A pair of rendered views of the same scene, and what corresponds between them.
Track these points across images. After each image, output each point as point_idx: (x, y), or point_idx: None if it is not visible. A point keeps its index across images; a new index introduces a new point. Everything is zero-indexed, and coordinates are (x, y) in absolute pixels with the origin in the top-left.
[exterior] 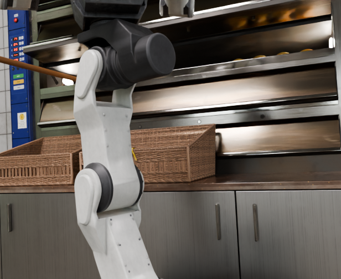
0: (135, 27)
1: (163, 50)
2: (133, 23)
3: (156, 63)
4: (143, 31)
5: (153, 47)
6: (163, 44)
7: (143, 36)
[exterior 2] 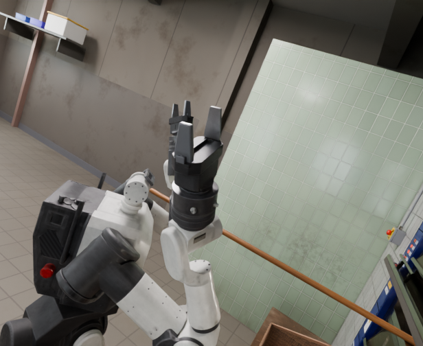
0: (46, 307)
1: (5, 341)
2: (55, 303)
3: (0, 344)
4: (42, 316)
5: (3, 331)
6: (7, 337)
7: (28, 318)
